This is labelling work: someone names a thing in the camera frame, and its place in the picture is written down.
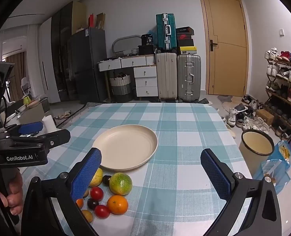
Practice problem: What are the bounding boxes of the cream trash bin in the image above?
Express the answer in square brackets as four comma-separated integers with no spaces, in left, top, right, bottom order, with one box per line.
[239,128,275,177]

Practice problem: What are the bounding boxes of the yellow green passion fruit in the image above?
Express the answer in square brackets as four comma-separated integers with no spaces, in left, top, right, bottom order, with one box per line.
[89,168,104,187]

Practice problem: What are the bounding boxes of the wooden shoe rack with shoes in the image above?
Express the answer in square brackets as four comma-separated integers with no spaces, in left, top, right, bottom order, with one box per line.
[264,48,291,142]

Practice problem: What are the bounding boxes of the oval white framed mirror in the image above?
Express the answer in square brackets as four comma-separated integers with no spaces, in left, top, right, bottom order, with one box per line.
[111,35,142,56]

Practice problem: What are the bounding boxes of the teal suitcase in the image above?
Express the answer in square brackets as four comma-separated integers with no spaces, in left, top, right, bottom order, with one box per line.
[156,13,177,54]

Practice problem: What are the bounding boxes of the silver suitcase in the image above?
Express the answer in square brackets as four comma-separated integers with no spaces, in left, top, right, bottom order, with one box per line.
[177,53,202,104]

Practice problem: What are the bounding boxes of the pile of loose shoes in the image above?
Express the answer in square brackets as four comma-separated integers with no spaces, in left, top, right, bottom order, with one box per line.
[220,95,271,138]

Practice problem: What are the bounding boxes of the green yellow orange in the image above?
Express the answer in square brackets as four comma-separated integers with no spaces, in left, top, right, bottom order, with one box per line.
[109,173,133,196]

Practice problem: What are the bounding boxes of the white grey wicker basket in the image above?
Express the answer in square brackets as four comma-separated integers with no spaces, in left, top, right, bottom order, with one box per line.
[110,74,132,102]

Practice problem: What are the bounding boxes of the yellow wooden door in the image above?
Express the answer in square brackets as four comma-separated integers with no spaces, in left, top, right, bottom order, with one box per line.
[199,0,249,97]

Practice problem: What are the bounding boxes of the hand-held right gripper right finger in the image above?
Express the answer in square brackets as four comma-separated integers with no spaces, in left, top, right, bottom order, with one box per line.
[200,148,283,236]

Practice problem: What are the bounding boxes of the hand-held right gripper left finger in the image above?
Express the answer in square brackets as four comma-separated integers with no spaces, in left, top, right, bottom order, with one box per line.
[21,147,103,236]

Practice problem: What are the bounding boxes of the blue plastic bag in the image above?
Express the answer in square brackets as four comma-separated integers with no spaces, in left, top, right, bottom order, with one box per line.
[253,140,291,195]

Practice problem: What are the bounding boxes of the beige suitcase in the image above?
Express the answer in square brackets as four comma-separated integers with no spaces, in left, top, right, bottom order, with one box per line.
[155,52,178,103]

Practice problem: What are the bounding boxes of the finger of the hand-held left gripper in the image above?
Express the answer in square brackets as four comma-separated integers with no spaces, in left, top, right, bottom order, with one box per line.
[0,121,44,138]
[3,128,71,150]

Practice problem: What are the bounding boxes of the yellow black shoe box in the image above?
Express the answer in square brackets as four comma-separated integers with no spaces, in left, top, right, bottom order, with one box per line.
[178,46,198,55]

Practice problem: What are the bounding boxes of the grey floor rug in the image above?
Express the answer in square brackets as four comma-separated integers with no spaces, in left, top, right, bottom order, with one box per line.
[217,95,232,112]

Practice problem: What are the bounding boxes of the brown cardboard box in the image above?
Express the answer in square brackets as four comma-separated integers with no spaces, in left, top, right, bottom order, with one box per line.
[96,12,106,29]

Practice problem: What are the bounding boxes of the white office chair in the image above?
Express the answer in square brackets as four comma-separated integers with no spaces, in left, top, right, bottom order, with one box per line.
[20,77,31,101]

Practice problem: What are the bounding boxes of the white drawer dresser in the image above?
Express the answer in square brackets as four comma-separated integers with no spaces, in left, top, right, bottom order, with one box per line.
[97,55,159,101]

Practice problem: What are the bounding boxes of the white paper roll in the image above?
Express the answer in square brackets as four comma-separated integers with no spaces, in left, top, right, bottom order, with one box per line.
[42,115,57,133]

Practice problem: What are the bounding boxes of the teal white checked tablecloth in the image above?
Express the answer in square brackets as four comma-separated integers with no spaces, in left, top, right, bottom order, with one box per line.
[20,102,256,236]

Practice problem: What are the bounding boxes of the cream round plate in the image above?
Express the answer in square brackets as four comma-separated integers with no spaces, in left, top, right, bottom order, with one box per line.
[92,124,159,172]

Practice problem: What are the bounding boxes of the person's left hand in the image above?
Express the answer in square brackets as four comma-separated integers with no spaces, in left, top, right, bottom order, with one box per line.
[6,168,24,215]

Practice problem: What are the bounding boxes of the brown curtain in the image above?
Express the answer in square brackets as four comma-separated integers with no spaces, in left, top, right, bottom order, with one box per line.
[5,52,28,101]

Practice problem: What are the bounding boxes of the black refrigerator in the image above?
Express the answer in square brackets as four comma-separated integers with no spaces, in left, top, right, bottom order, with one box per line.
[68,27,108,104]

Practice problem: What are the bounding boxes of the red cherry tomato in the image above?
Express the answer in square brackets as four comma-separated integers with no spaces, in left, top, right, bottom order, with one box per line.
[90,186,104,201]
[94,205,111,219]

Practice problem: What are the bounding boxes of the black storage box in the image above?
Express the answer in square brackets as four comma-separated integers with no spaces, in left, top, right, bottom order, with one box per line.
[138,45,157,56]

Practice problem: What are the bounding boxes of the dark glass wardrobe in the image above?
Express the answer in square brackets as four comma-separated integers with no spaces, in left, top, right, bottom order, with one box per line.
[50,1,87,102]

